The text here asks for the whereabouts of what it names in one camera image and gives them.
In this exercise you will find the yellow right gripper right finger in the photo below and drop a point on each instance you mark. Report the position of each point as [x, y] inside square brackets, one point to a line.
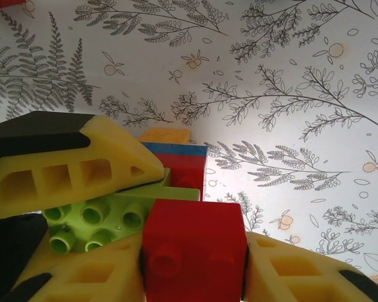
[302, 277]

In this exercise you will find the long green lego brick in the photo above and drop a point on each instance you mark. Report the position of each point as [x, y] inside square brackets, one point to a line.
[113, 217]

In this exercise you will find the small red lego brick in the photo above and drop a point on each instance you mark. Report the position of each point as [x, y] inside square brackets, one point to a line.
[3, 3]
[192, 239]

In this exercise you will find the long blue lego brick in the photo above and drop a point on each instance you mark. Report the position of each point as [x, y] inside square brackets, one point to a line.
[182, 149]

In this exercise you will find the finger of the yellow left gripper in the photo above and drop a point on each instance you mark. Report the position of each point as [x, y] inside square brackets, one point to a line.
[69, 151]
[9, 245]

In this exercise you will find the small orange lego brick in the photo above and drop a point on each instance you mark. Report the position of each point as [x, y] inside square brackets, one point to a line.
[163, 136]

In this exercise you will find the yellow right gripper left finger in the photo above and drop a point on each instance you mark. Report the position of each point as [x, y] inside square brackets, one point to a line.
[91, 277]

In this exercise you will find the floral patterned table cover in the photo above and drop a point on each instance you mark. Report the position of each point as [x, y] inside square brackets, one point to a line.
[271, 110]

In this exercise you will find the long red lego brick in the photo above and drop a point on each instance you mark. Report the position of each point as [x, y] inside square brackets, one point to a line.
[189, 171]

